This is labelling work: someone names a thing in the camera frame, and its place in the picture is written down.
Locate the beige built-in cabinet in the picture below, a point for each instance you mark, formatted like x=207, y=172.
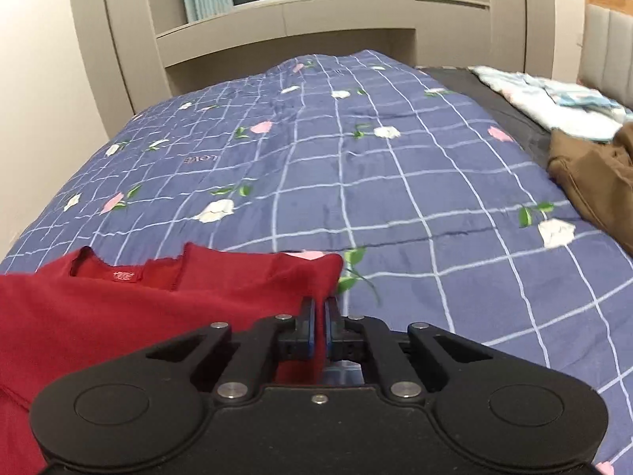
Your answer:
x=296, y=29

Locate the brown garment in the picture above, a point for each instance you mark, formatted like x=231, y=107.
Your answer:
x=593, y=178

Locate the grey padded headboard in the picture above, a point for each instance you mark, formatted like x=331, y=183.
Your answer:
x=606, y=44

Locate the blue checked floral quilt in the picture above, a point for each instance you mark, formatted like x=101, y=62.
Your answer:
x=346, y=183

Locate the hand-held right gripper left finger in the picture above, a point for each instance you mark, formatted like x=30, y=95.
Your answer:
x=309, y=329

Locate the dark red shirt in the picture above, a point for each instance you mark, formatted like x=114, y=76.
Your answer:
x=148, y=307

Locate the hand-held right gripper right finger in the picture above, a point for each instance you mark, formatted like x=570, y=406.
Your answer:
x=329, y=330

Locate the white and light blue blanket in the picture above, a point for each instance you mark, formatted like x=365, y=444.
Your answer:
x=549, y=104

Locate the dark bed sheet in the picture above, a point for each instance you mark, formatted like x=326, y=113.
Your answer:
x=499, y=106

